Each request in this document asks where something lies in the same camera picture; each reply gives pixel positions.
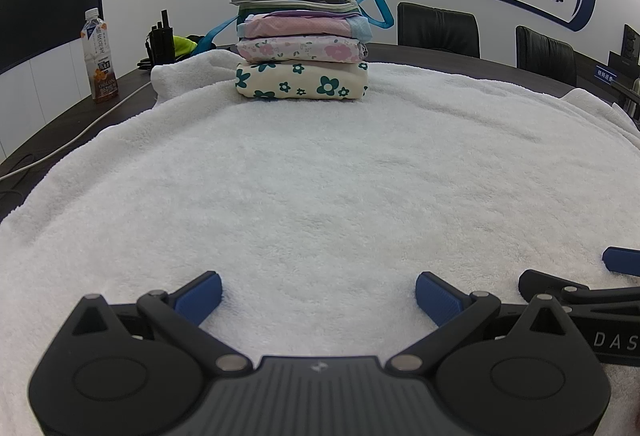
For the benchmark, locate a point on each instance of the pink floral garment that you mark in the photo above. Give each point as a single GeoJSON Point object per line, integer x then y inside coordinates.
{"type": "Point", "coordinates": [300, 50]}

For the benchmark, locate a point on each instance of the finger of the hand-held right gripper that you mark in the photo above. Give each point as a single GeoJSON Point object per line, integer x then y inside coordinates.
{"type": "Point", "coordinates": [622, 261]}
{"type": "Point", "coordinates": [550, 283]}

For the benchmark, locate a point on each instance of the blue desk sign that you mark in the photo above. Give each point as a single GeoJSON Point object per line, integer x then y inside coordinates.
{"type": "Point", "coordinates": [606, 75]}

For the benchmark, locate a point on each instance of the white terry blanket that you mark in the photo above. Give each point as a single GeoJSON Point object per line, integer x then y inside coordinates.
{"type": "Point", "coordinates": [320, 191]}

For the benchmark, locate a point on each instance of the yellow-green cloth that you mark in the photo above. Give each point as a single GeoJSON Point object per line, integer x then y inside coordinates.
{"type": "Point", "coordinates": [186, 46]}

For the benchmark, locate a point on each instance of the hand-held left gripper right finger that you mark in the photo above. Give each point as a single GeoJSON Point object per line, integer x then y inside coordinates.
{"type": "Point", "coordinates": [435, 296]}

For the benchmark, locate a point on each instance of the cream green floral garment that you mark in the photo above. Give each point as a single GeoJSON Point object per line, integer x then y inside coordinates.
{"type": "Point", "coordinates": [300, 83]}

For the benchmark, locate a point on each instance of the black walkie-talkie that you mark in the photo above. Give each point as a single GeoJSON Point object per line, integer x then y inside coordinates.
{"type": "Point", "coordinates": [161, 43]}

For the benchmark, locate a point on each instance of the black wall screen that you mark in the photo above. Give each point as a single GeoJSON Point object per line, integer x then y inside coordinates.
{"type": "Point", "coordinates": [40, 6]}

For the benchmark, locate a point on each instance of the tea bottle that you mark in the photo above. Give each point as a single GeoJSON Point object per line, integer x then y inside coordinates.
{"type": "Point", "coordinates": [100, 61]}

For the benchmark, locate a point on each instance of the black office chair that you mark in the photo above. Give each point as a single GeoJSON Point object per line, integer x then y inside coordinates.
{"type": "Point", "coordinates": [437, 31]}
{"type": "Point", "coordinates": [545, 53]}

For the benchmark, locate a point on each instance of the lilac garment with blue trim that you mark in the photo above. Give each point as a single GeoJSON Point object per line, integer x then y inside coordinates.
{"type": "Point", "coordinates": [300, 25]}

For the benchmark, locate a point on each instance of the black wall device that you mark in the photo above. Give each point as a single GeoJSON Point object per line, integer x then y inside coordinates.
{"type": "Point", "coordinates": [631, 43]}

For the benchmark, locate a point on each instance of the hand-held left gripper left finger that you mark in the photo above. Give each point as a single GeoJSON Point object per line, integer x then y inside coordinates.
{"type": "Point", "coordinates": [202, 296]}

